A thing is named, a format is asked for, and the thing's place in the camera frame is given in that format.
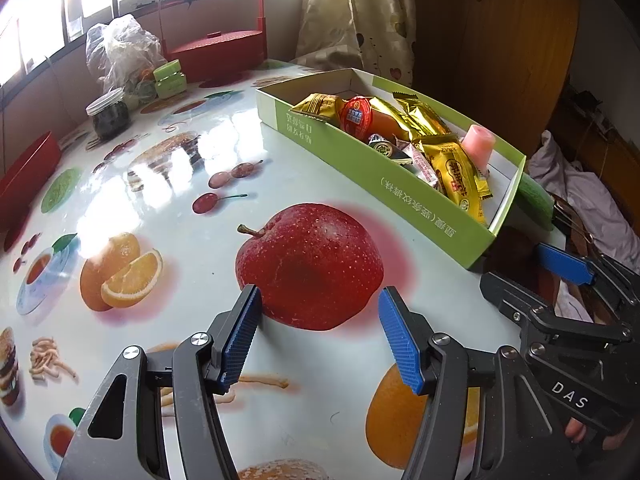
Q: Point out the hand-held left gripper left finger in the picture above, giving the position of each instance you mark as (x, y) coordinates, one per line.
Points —
(240, 345)

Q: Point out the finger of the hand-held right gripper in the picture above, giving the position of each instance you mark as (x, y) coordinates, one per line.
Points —
(510, 300)
(565, 265)

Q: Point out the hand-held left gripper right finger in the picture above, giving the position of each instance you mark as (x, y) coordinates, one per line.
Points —
(402, 342)

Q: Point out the small gold brown snack packet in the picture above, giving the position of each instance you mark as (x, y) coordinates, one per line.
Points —
(455, 175)

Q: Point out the pink jelly cup red lid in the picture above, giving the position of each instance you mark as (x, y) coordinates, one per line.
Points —
(477, 145)
(357, 117)

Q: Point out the white red nougat candy packet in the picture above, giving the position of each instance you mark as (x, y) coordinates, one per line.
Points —
(425, 170)

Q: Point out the green and white cardboard box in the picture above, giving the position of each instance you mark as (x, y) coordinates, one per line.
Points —
(375, 180)

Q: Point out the black triangular snack packet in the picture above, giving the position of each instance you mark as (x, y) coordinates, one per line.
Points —
(387, 149)

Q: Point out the yellow snack packet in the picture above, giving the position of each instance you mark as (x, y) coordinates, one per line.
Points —
(317, 107)

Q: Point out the person's right hand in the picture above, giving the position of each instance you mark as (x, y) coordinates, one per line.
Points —
(575, 430)

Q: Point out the pink bed cloth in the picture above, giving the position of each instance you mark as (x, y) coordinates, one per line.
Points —
(590, 195)

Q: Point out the wooden cabinet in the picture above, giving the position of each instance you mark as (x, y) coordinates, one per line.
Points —
(615, 155)

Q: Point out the wooden wardrobe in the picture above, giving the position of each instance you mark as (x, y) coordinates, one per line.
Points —
(500, 50)

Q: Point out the clear jar with dark contents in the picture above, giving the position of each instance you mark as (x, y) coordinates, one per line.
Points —
(110, 120)

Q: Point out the red plastic bowl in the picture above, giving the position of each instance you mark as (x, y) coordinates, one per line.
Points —
(30, 180)

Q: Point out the light green jar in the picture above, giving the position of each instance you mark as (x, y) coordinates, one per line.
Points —
(170, 82)

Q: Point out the clear plastic bag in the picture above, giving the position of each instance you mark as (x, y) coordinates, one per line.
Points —
(120, 45)

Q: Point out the cream patterned curtain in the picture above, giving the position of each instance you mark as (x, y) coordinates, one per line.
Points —
(350, 10)

